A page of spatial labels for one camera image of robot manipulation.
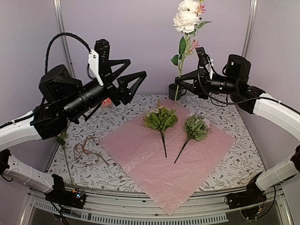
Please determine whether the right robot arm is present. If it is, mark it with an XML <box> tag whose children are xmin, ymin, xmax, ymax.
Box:
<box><xmin>175</xmin><ymin>47</ymin><xmax>300</xmax><ymax>208</ymax></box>

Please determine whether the white rose long stem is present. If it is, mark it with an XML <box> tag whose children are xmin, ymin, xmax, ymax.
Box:
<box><xmin>170</xmin><ymin>0</ymin><xmax>213</xmax><ymax>102</ymax></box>

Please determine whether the dark grey metal mug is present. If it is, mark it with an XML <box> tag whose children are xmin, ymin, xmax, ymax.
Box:
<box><xmin>168</xmin><ymin>83</ymin><xmax>187</xmax><ymax>100</ymax></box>

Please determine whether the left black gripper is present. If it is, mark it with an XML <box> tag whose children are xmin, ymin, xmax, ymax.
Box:
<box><xmin>62</xmin><ymin>59</ymin><xmax>148</xmax><ymax>120</ymax></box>

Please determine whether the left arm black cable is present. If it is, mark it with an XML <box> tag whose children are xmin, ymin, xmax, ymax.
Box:
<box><xmin>45</xmin><ymin>32</ymin><xmax>93</xmax><ymax>75</ymax></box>

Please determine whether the pink rose stem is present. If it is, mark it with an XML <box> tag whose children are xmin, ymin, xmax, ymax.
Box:
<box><xmin>55</xmin><ymin>129</ymin><xmax>75</xmax><ymax>187</ymax></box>

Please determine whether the beige raffia ribbon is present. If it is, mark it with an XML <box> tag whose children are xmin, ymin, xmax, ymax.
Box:
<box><xmin>73</xmin><ymin>136</ymin><xmax>109</xmax><ymax>166</ymax></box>

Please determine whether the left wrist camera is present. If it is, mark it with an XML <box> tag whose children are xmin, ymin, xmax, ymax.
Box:
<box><xmin>88</xmin><ymin>49</ymin><xmax>104</xmax><ymax>87</ymax></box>

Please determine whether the front aluminium rail base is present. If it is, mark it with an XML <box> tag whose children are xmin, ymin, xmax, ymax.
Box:
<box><xmin>20</xmin><ymin>186</ymin><xmax>293</xmax><ymax>225</ymax></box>

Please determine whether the lilac white flower bouquet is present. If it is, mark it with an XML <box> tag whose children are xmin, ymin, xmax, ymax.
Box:
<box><xmin>174</xmin><ymin>113</ymin><xmax>210</xmax><ymax>164</ymax></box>

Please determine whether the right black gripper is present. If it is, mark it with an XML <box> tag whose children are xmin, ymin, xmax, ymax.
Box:
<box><xmin>175</xmin><ymin>68</ymin><xmax>239</xmax><ymax>100</ymax></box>

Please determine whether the green white flower sprig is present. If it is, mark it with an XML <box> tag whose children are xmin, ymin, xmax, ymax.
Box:
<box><xmin>143</xmin><ymin>100</ymin><xmax>178</xmax><ymax>157</ymax></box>

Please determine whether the red patterned ceramic bowl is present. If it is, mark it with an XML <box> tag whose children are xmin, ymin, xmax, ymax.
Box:
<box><xmin>101</xmin><ymin>98</ymin><xmax>112</xmax><ymax>107</ymax></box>

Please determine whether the left aluminium frame post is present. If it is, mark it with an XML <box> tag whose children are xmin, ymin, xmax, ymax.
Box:
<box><xmin>53</xmin><ymin>0</ymin><xmax>75</xmax><ymax>78</ymax></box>

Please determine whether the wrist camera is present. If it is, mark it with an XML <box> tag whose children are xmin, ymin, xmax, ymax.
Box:
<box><xmin>196</xmin><ymin>47</ymin><xmax>213</xmax><ymax>80</ymax></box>
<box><xmin>88</xmin><ymin>49</ymin><xmax>104</xmax><ymax>87</ymax></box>

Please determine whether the right aluminium frame post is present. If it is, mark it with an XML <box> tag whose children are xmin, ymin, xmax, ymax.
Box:
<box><xmin>242</xmin><ymin>0</ymin><xmax>258</xmax><ymax>58</ymax></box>

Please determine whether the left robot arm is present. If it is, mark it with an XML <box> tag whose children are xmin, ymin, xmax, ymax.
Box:
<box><xmin>0</xmin><ymin>39</ymin><xmax>147</xmax><ymax>203</ymax></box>

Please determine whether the aluminium frame post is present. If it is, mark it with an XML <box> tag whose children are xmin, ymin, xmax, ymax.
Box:
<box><xmin>53</xmin><ymin>0</ymin><xmax>75</xmax><ymax>78</ymax></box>
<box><xmin>242</xmin><ymin>0</ymin><xmax>258</xmax><ymax>58</ymax></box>

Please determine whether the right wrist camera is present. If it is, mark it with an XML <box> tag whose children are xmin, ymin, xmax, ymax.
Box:
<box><xmin>196</xmin><ymin>47</ymin><xmax>213</xmax><ymax>80</ymax></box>

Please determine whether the purple pink wrapping paper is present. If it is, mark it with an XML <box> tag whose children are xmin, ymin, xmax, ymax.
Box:
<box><xmin>100</xmin><ymin>97</ymin><xmax>234</xmax><ymax>215</ymax></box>

